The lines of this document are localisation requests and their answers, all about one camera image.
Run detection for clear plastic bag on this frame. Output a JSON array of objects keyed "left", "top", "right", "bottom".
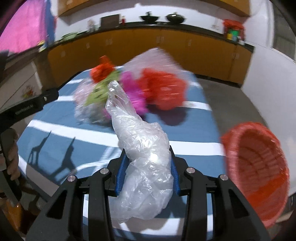
[{"left": 105, "top": 80, "right": 174, "bottom": 223}]

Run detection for large bubble wrap sheet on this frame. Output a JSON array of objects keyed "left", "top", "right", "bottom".
[{"left": 73, "top": 78, "right": 111, "bottom": 125}]

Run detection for green patterned snack bag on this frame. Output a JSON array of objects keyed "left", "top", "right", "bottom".
[{"left": 84, "top": 69, "right": 120, "bottom": 108}]

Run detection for magenta plastic bag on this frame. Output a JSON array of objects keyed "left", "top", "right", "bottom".
[{"left": 119, "top": 71, "right": 148, "bottom": 115}]

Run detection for large red plastic bag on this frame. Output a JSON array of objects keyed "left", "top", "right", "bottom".
[{"left": 137, "top": 68, "right": 187, "bottom": 110}]

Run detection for small red plastic bag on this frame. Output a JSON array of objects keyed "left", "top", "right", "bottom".
[{"left": 90, "top": 55, "right": 115, "bottom": 83}]

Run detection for pinkish bubble wrap sheet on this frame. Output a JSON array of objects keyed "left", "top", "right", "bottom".
[{"left": 121, "top": 48, "right": 190, "bottom": 82}]

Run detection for red plastic trash basket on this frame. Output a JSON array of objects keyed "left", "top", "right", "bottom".
[{"left": 221, "top": 122, "right": 290, "bottom": 228}]

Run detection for lower wooden kitchen cabinets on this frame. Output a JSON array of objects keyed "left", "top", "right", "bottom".
[{"left": 34, "top": 22, "right": 255, "bottom": 87}]

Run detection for person's left hand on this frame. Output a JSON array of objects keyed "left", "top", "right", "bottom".
[{"left": 7, "top": 128, "right": 20, "bottom": 180}]

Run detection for white cabinet with flower sticker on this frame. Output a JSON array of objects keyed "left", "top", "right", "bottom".
[{"left": 1, "top": 50, "right": 42, "bottom": 109}]

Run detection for blue white striped tablecloth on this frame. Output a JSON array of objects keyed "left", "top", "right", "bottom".
[{"left": 18, "top": 71, "right": 225, "bottom": 240}]

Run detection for pink and blue hanging cloth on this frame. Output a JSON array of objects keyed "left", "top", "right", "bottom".
[{"left": 1, "top": 1, "right": 56, "bottom": 54}]

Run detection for green basin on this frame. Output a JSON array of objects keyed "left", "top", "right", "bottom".
[{"left": 61, "top": 32, "right": 77, "bottom": 41}]

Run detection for glass jar on counter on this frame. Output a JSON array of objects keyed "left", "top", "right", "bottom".
[{"left": 87, "top": 19, "right": 97, "bottom": 33}]

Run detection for upper wooden cabinets left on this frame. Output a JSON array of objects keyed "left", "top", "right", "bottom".
[{"left": 58, "top": 0, "right": 107, "bottom": 17}]

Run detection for dark cutting board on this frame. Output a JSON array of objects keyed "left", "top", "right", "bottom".
[{"left": 100, "top": 14, "right": 120, "bottom": 30}]

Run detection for black wok left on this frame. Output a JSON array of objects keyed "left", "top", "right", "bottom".
[{"left": 140, "top": 11, "right": 159, "bottom": 24}]

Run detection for red bag with condiments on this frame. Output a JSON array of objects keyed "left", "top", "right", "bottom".
[{"left": 223, "top": 19, "right": 245, "bottom": 42}]

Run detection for black wok with lid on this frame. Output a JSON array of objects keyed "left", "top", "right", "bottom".
[{"left": 166, "top": 12, "right": 186, "bottom": 25}]

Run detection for upper wooden cabinets right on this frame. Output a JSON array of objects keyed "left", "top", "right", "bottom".
[{"left": 206, "top": 0, "right": 250, "bottom": 17}]

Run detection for barred window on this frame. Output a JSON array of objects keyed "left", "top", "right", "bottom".
[{"left": 271, "top": 1, "right": 295, "bottom": 61}]

